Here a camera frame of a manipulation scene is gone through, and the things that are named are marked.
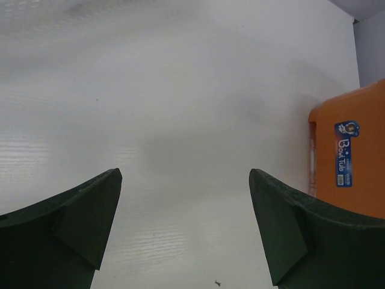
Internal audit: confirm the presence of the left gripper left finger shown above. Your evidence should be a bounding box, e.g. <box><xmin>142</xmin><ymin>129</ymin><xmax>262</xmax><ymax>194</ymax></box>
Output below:
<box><xmin>1</xmin><ymin>168</ymin><xmax>122</xmax><ymax>288</ymax></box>

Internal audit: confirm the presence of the orange plastic tub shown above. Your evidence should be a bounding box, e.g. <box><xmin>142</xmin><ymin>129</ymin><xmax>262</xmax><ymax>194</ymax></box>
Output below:
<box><xmin>308</xmin><ymin>80</ymin><xmax>384</xmax><ymax>219</ymax></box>

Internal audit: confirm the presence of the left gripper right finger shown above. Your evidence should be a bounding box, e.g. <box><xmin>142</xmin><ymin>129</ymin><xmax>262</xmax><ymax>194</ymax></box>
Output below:
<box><xmin>249</xmin><ymin>169</ymin><xmax>384</xmax><ymax>288</ymax></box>

